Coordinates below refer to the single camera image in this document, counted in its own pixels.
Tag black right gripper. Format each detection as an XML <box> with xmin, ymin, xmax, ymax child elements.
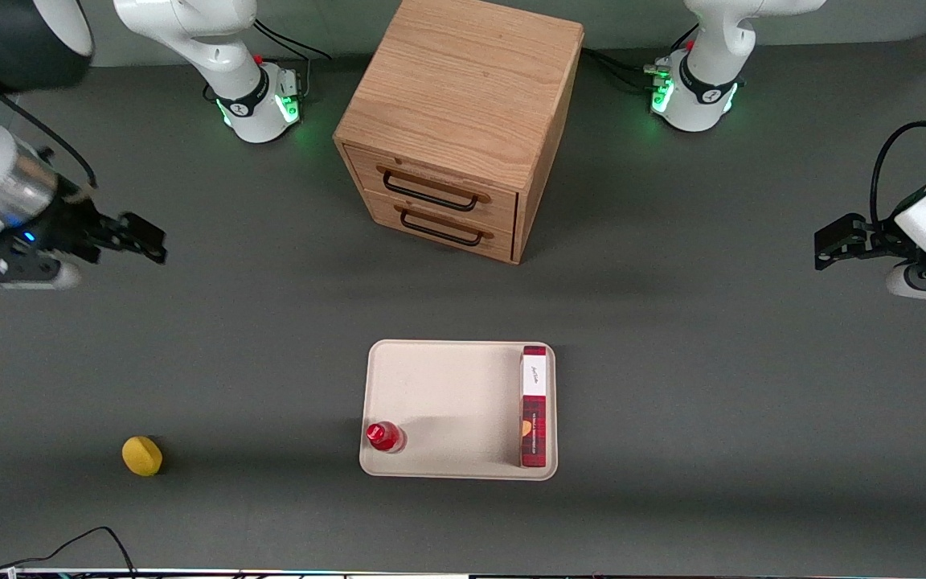
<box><xmin>25</xmin><ymin>179</ymin><xmax>169</xmax><ymax>265</ymax></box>

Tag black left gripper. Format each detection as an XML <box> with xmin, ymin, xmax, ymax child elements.
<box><xmin>814</xmin><ymin>212</ymin><xmax>924</xmax><ymax>272</ymax></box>

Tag red coke bottle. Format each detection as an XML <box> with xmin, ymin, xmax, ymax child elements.
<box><xmin>365</xmin><ymin>420</ymin><xmax>408</xmax><ymax>455</ymax></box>

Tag beige rectangular tray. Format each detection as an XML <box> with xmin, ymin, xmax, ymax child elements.
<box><xmin>359</xmin><ymin>339</ymin><xmax>559</xmax><ymax>482</ymax></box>

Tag yellow lemon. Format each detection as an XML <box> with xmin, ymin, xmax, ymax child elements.
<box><xmin>121</xmin><ymin>436</ymin><xmax>164</xmax><ymax>478</ymax></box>

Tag red tartan shortbread box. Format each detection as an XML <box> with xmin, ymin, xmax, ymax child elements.
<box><xmin>519</xmin><ymin>345</ymin><xmax>548</xmax><ymax>469</ymax></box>

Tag wooden two-drawer cabinet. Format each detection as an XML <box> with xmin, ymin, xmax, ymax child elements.
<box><xmin>333</xmin><ymin>0</ymin><xmax>585</xmax><ymax>265</ymax></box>

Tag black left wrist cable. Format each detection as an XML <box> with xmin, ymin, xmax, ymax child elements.
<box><xmin>871</xmin><ymin>120</ymin><xmax>926</xmax><ymax>230</ymax></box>

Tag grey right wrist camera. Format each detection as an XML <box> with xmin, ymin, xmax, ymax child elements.
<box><xmin>0</xmin><ymin>256</ymin><xmax>83</xmax><ymax>292</ymax></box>

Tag black right arm base cables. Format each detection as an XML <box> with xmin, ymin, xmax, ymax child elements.
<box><xmin>252</xmin><ymin>18</ymin><xmax>332</xmax><ymax>104</ymax></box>

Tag black arm base cables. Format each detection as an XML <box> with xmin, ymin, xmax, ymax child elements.
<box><xmin>581</xmin><ymin>26</ymin><xmax>699</xmax><ymax>94</ymax></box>
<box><xmin>252</xmin><ymin>18</ymin><xmax>332</xmax><ymax>104</ymax></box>

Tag black left arm base cables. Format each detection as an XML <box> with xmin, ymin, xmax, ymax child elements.
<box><xmin>581</xmin><ymin>26</ymin><xmax>699</xmax><ymax>94</ymax></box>

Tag black cable at table edge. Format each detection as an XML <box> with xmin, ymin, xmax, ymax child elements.
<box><xmin>0</xmin><ymin>526</ymin><xmax>139</xmax><ymax>577</ymax></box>

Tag wooden drawer with black handle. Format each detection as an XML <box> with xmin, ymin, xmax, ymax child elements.
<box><xmin>346</xmin><ymin>146</ymin><xmax>519</xmax><ymax>235</ymax></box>
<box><xmin>366</xmin><ymin>191</ymin><xmax>517</xmax><ymax>264</ymax></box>

